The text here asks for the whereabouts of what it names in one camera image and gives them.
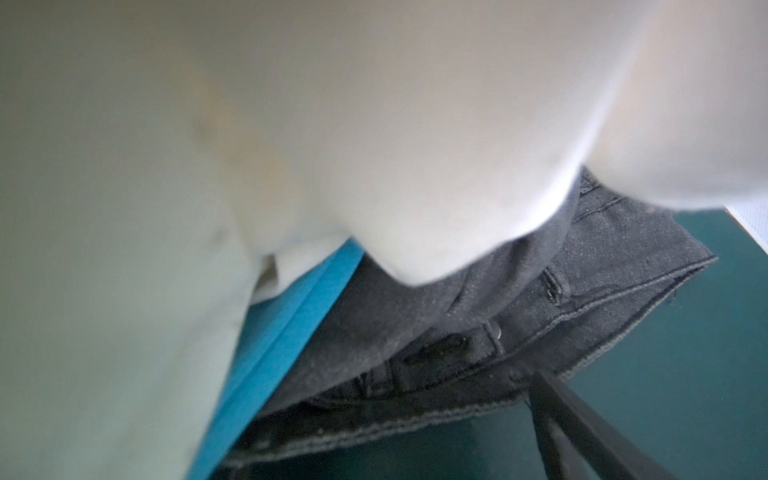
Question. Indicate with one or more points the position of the dark grey denim jeans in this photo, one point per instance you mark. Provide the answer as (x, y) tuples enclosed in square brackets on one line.
[(388, 358)]

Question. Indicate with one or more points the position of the turquoise blue cloth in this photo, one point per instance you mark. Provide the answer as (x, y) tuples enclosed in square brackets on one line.
[(274, 333)]

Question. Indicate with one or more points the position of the cream white cloth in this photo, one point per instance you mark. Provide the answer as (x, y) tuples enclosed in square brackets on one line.
[(167, 164)]

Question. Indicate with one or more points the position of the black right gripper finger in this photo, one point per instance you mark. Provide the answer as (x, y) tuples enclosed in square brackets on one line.
[(571, 436)]

